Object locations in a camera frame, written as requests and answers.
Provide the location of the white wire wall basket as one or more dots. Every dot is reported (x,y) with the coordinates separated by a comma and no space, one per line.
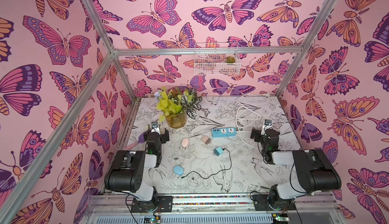
(209,59)

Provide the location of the aluminium cage frame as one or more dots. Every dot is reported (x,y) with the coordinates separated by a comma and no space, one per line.
(65,103)

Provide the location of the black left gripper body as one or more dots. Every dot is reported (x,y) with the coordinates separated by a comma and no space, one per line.
(163,138)

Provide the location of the potted plant in glass jar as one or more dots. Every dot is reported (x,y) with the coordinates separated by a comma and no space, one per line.
(177,105)

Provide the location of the small green succulent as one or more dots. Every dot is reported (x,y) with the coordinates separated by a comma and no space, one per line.
(230,59)

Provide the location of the pink earbud case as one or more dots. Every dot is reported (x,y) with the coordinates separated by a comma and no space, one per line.
(185,143)

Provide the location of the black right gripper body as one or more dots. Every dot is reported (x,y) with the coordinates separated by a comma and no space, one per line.
(255,133)

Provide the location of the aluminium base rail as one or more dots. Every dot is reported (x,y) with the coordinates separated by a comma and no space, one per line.
(235,208)

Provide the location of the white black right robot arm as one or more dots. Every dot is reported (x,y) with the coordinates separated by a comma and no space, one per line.
(314,171)

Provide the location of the teal usb charger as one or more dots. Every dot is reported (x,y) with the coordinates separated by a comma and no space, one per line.
(218,151)

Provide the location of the blue power strip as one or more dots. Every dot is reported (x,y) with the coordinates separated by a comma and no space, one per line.
(223,132)

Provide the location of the pink usb charger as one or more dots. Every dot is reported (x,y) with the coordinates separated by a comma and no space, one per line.
(206,140)

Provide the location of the blue earbud case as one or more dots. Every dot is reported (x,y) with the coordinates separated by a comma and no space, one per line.
(178,170)

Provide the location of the pink purple hairbrush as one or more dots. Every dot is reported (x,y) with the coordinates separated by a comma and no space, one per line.
(132,143)

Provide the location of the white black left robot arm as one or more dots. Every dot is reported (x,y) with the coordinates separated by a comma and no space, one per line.
(125,174)

